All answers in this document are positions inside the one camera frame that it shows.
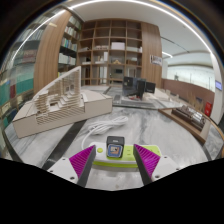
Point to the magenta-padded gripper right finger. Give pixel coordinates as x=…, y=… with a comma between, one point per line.
x=156, y=166

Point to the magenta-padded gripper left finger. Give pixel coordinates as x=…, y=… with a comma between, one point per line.
x=71, y=166

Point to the small dark charger block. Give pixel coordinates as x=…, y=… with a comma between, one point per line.
x=115, y=146

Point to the beige cardboard architectural model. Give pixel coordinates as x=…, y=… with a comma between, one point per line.
x=90, y=105

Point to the white low architectural model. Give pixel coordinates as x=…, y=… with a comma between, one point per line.
x=160, y=94

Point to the red bin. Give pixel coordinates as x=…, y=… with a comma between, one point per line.
x=208, y=109

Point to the tall bookshelf with coloured books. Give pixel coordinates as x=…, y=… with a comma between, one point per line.
x=20, y=76

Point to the short ceiling light strip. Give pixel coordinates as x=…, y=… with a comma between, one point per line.
x=167, y=54

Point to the dark bookshelf with books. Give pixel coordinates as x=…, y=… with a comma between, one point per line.
x=68, y=46

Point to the wooden open shelf unit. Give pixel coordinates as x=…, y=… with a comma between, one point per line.
x=110, y=50

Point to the long curved ceiling light strip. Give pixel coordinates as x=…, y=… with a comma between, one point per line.
x=166, y=15

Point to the wall display screen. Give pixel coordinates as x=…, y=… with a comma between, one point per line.
x=218, y=85

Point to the wall poster sign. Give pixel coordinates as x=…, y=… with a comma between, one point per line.
x=156, y=60

